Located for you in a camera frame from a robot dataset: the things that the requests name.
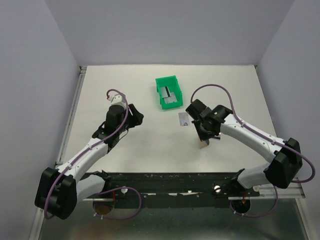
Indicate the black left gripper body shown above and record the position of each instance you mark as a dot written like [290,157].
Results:
[125,114]

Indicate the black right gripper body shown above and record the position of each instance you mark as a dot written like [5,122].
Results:
[213,132]

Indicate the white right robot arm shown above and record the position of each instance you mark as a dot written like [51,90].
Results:
[282,162]

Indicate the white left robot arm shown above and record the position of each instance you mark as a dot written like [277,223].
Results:
[60,189]

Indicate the silver card on table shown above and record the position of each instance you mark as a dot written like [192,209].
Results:
[183,119]

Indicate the green plastic bin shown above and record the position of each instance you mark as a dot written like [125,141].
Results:
[174,87]

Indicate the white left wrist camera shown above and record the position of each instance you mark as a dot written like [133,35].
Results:
[117,100]

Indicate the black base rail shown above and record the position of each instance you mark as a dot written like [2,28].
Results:
[173,189]

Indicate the aluminium frame rail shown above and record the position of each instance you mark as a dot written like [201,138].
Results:
[266,191]

